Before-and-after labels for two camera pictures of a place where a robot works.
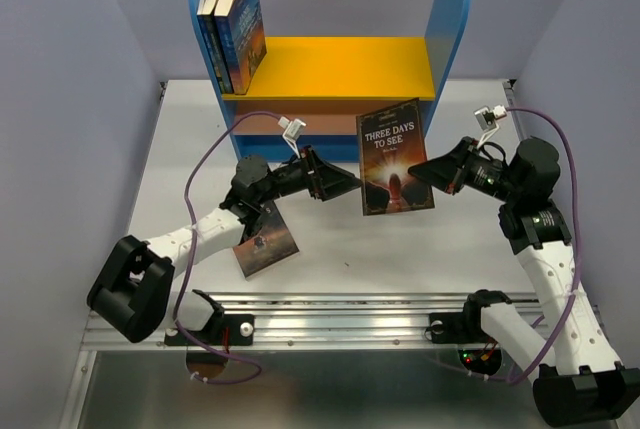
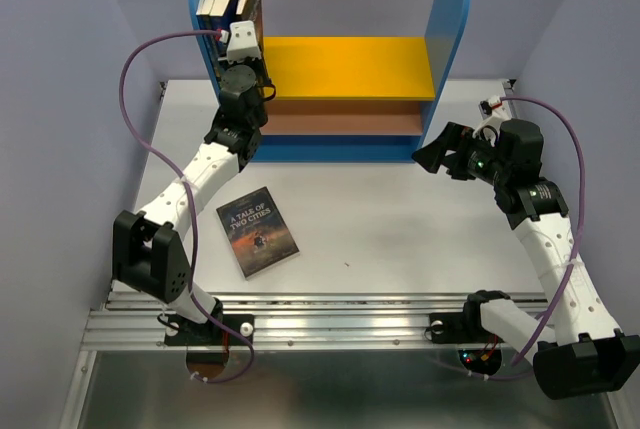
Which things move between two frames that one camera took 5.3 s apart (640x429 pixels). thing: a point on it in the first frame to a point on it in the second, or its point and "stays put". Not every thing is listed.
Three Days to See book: (391, 141) to (250, 9)
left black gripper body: (295, 176) to (258, 72)
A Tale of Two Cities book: (273, 243) stays put
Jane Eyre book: (248, 37) to (226, 4)
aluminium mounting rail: (336, 320) stays put
